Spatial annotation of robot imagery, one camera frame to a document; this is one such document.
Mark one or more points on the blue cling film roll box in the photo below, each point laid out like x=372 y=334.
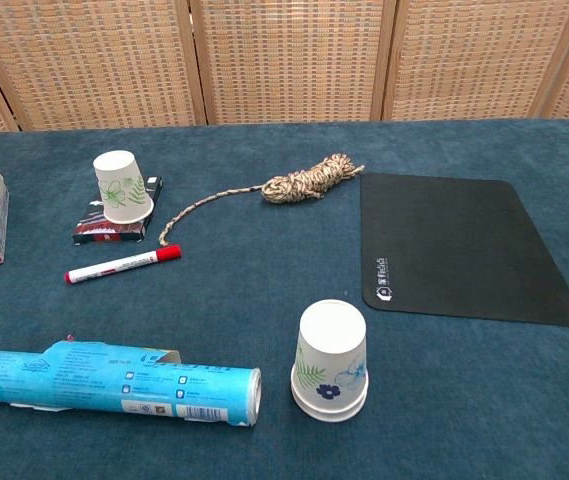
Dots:
x=114 y=380

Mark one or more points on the white paper cup green flower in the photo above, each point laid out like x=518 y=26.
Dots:
x=116 y=175

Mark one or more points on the white paper cup green leaves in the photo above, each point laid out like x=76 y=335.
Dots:
x=331 y=416

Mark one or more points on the red and white marker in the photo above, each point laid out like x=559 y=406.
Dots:
x=114 y=265

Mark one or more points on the black red small packet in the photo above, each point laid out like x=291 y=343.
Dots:
x=109 y=233

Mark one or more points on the black mouse pad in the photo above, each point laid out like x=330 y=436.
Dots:
x=464 y=260

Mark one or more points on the woven bamboo folding screen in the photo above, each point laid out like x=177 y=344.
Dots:
x=289 y=60

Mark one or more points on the white paper cup blue flowers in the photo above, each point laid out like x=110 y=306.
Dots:
x=331 y=345

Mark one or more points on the blue felt table cloth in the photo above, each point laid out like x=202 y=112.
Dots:
x=264 y=280

